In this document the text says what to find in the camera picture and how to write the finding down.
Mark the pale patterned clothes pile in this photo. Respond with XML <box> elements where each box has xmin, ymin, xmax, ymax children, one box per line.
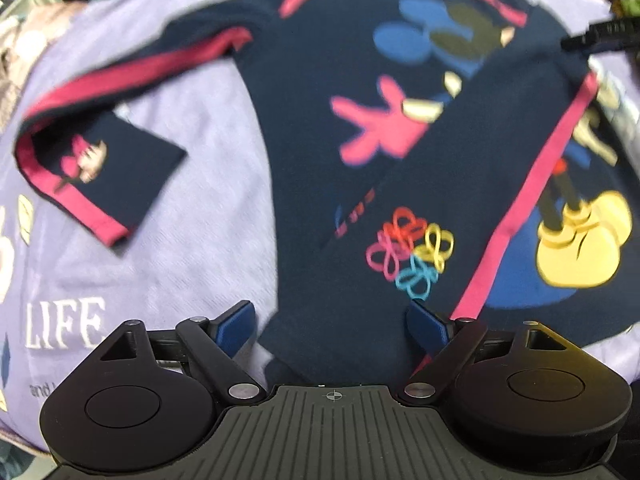
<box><xmin>0</xmin><ymin>0</ymin><xmax>87</xmax><ymax>137</ymax></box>

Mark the purple floral bed sheet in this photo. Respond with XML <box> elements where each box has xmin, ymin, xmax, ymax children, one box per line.
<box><xmin>0</xmin><ymin>0</ymin><xmax>640</xmax><ymax>457</ymax></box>

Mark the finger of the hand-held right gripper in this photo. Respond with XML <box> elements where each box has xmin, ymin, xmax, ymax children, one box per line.
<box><xmin>561</xmin><ymin>16</ymin><xmax>640</xmax><ymax>54</ymax></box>

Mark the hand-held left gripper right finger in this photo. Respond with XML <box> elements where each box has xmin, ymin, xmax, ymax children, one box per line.
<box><xmin>397</xmin><ymin>299</ymin><xmax>583</xmax><ymax>405</ymax></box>

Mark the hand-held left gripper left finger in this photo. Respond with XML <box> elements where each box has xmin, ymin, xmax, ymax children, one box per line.
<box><xmin>96</xmin><ymin>299</ymin><xmax>267</xmax><ymax>405</ymax></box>

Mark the navy cartoon print shirt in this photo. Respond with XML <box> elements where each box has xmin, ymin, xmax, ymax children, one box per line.
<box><xmin>14</xmin><ymin>0</ymin><xmax>640</xmax><ymax>387</ymax></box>

